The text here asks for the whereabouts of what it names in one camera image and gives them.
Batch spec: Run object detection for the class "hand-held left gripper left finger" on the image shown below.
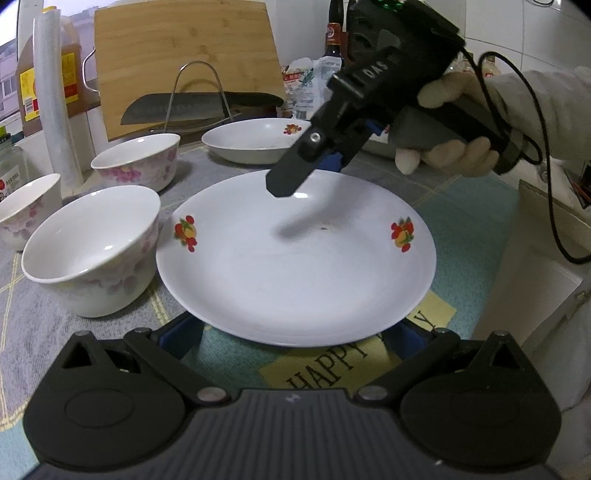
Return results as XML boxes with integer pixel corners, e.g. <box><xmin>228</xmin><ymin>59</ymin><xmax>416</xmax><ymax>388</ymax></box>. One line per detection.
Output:
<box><xmin>60</xmin><ymin>313</ymin><xmax>232</xmax><ymax>409</ymax></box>

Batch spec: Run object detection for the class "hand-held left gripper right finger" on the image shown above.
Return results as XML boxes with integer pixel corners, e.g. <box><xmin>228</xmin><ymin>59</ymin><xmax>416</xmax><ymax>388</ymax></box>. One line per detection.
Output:
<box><xmin>353</xmin><ymin>318</ymin><xmax>532</xmax><ymax>408</ymax></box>

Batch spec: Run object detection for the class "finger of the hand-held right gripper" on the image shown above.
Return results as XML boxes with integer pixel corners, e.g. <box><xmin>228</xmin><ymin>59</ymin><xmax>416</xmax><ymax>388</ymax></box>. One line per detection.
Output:
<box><xmin>320</xmin><ymin>121</ymin><xmax>386</xmax><ymax>174</ymax></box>
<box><xmin>266</xmin><ymin>88</ymin><xmax>370</xmax><ymax>199</ymax></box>

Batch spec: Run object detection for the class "white fruit print plate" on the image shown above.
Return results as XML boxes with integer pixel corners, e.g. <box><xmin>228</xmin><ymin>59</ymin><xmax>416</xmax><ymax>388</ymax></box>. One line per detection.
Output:
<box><xmin>202</xmin><ymin>118</ymin><xmax>312</xmax><ymax>165</ymax></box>
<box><xmin>156</xmin><ymin>170</ymin><xmax>437</xmax><ymax>348</ymax></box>

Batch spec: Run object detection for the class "white pink floral bowl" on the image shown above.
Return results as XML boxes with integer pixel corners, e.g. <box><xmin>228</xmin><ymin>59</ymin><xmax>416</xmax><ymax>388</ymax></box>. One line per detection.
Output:
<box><xmin>90</xmin><ymin>133</ymin><xmax>181</xmax><ymax>192</ymax></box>
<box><xmin>0</xmin><ymin>174</ymin><xmax>64</xmax><ymax>252</ymax></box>
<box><xmin>21</xmin><ymin>186</ymin><xmax>162</xmax><ymax>318</ymax></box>

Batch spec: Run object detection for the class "person's right forearm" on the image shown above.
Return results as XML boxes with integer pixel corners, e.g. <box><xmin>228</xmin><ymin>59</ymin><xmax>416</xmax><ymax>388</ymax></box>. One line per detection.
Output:
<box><xmin>480</xmin><ymin>67</ymin><xmax>591</xmax><ymax>162</ymax></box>

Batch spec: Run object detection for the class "person's right hand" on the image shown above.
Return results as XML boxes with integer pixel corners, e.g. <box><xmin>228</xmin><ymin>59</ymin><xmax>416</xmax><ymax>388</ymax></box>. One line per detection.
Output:
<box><xmin>394</xmin><ymin>71</ymin><xmax>502</xmax><ymax>177</ymax></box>

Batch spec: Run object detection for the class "dark soy sauce bottle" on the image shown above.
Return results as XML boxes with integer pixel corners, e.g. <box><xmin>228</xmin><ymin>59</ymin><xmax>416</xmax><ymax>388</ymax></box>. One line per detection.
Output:
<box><xmin>324</xmin><ymin>22</ymin><xmax>346</xmax><ymax>61</ymax></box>

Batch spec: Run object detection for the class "red and white snack bag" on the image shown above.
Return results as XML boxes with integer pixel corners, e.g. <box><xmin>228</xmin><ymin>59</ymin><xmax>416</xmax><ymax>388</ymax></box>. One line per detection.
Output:
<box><xmin>281</xmin><ymin>58</ymin><xmax>315</xmax><ymax>118</ymax></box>

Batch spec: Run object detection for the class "white and green snack bag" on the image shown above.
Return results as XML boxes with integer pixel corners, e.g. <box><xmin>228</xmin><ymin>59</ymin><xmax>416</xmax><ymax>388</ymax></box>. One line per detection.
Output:
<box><xmin>295</xmin><ymin>58</ymin><xmax>345</xmax><ymax>120</ymax></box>

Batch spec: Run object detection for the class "grey checked mat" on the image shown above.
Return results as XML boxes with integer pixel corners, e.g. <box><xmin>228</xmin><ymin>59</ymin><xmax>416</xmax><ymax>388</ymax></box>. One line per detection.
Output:
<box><xmin>0</xmin><ymin>147</ymin><xmax>518</xmax><ymax>432</ymax></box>

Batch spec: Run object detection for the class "bamboo cutting board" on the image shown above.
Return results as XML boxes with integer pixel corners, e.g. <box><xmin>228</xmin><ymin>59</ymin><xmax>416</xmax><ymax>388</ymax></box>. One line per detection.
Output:
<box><xmin>82</xmin><ymin>0</ymin><xmax>286</xmax><ymax>141</ymax></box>

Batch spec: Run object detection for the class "large cooking oil bottle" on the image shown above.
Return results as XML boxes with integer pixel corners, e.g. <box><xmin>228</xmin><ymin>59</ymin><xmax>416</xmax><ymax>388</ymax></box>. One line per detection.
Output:
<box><xmin>17</xmin><ymin>14</ymin><xmax>100</xmax><ymax>138</ymax></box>

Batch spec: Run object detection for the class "glass jar with green lid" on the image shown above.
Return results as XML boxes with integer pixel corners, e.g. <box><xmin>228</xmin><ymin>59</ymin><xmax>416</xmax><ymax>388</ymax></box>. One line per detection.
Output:
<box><xmin>0</xmin><ymin>134</ymin><xmax>29</xmax><ymax>186</ymax></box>

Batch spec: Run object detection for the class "plastic wrap roll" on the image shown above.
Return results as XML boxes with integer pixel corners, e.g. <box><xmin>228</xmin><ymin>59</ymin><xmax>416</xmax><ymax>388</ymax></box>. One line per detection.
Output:
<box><xmin>36</xmin><ymin>10</ymin><xmax>85</xmax><ymax>188</ymax></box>

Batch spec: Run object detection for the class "metal wire rack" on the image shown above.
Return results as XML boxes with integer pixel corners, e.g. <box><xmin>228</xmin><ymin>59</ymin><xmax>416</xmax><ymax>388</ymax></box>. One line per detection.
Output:
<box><xmin>164</xmin><ymin>61</ymin><xmax>241</xmax><ymax>134</ymax></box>

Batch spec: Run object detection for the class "black handled kitchen knife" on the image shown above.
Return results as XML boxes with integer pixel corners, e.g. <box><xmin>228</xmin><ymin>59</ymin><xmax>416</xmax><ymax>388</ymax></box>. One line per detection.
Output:
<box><xmin>121</xmin><ymin>92</ymin><xmax>284</xmax><ymax>126</ymax></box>

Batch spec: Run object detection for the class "black cable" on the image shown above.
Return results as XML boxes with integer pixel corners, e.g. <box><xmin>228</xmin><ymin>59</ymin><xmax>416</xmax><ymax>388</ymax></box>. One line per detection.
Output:
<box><xmin>462</xmin><ymin>46</ymin><xmax>591</xmax><ymax>266</ymax></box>

